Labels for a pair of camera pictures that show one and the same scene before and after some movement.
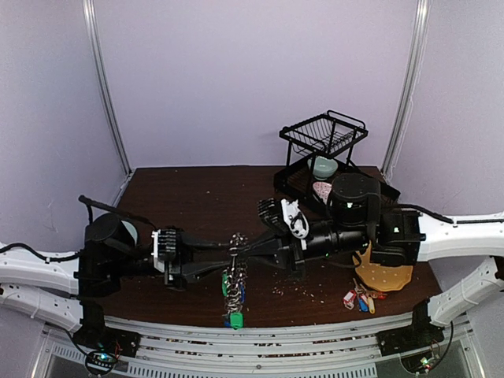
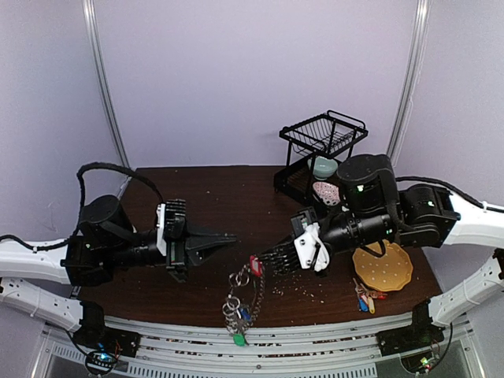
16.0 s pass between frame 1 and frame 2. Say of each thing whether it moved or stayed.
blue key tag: stayed
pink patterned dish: stayed
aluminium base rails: stayed
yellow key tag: stayed
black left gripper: moved
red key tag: moved
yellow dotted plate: stayed
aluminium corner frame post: stayed
